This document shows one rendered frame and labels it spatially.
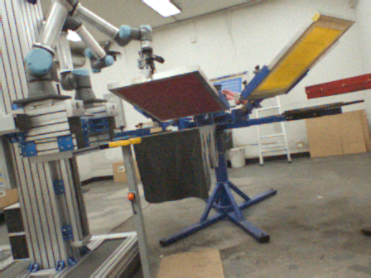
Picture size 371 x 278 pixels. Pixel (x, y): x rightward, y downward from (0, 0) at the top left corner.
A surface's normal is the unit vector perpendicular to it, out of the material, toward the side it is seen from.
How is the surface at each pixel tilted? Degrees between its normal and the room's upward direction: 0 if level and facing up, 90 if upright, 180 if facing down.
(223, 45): 90
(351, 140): 78
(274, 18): 90
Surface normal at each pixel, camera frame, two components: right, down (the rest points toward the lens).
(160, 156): -0.25, 0.14
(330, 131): -0.33, -0.11
